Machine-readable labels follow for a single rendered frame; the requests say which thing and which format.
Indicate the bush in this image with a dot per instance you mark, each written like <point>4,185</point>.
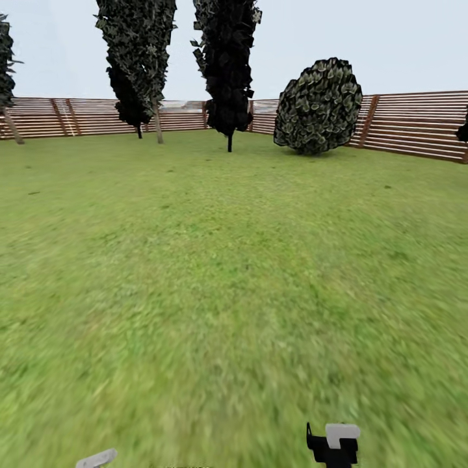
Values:
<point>318,111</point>

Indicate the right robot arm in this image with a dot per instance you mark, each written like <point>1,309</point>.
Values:
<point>338,448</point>

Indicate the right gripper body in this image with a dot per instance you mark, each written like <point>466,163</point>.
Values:
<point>323,453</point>

